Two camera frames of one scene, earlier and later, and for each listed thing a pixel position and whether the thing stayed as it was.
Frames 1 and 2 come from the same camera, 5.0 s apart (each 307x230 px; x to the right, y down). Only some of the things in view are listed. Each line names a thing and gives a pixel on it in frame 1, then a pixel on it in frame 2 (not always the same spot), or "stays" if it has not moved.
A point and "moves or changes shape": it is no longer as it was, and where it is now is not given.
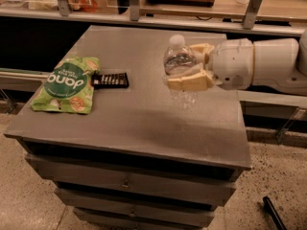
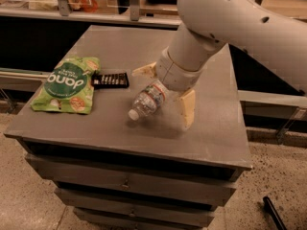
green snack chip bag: [69, 86] stays
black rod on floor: [273, 213] stays
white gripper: [232, 62] -> [175, 74]
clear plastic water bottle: [183, 100] moves or changes shape
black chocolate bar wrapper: [110, 80] stays
